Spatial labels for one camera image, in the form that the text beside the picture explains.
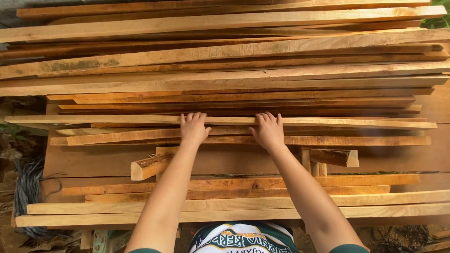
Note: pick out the person's left hand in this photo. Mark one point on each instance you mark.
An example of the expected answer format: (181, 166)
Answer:
(192, 131)

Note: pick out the person's right hand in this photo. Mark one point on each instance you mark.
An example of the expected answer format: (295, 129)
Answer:
(270, 135)

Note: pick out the long thin pale wooden slat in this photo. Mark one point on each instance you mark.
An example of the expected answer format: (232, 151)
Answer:
(105, 119)

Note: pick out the short bark-edged wood block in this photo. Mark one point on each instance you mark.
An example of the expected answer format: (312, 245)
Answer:
(147, 168)

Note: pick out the short dark wood offcut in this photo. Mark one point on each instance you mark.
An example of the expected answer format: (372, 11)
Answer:
(334, 157)

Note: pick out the tapered light wooden slat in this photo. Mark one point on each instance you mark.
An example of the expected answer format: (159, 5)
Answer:
(123, 136)

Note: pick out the pile of long wooden planks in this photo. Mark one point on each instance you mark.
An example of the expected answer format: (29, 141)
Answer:
(225, 59)

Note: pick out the reddish wooden slat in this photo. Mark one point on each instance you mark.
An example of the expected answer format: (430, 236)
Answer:
(351, 141)

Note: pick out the orange streaked wooden plank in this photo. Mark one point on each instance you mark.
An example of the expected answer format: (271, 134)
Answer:
(351, 180)

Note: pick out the narrow orange wooden plank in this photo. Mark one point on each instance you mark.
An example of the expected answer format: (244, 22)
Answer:
(351, 190)

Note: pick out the white and green jersey shirt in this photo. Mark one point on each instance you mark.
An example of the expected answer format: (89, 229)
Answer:
(242, 239)

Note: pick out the wide pale wooden plank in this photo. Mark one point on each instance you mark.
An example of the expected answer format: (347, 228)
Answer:
(386, 199)

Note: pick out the thick pale wooden plank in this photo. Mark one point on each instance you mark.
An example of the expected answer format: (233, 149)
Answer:
(386, 211)

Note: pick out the teal painted wooden leg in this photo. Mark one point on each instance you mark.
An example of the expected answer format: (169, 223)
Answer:
(100, 241)

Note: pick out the bundle of black plastic strips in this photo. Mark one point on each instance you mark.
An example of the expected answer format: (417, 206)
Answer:
(30, 189)

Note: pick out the green plant leaves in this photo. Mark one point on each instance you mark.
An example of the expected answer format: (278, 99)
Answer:
(437, 19)

